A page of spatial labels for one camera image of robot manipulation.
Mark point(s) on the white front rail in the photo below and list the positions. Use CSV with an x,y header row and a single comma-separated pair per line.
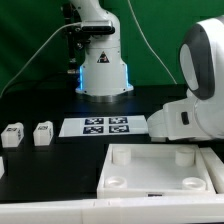
x,y
151,210

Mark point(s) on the green backdrop curtain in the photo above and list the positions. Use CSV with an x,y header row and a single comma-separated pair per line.
x,y
151,34

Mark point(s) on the white square tabletop part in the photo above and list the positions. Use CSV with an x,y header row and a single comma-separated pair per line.
x,y
149,170

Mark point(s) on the white sheet with markers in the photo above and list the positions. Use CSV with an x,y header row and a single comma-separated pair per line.
x,y
100,126

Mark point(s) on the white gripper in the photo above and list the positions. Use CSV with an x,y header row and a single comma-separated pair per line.
x,y
176,121

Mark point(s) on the black camera stand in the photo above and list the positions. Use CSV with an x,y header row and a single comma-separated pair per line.
x,y
76,39

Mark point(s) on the white block left edge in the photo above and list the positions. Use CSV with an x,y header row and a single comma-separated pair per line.
x,y
2,170

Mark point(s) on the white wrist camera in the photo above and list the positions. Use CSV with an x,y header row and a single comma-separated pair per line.
x,y
99,27

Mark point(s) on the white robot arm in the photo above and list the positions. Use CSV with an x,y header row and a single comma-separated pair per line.
x,y
199,116

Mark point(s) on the white right obstacle wall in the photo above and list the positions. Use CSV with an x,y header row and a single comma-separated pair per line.
x,y
215,168

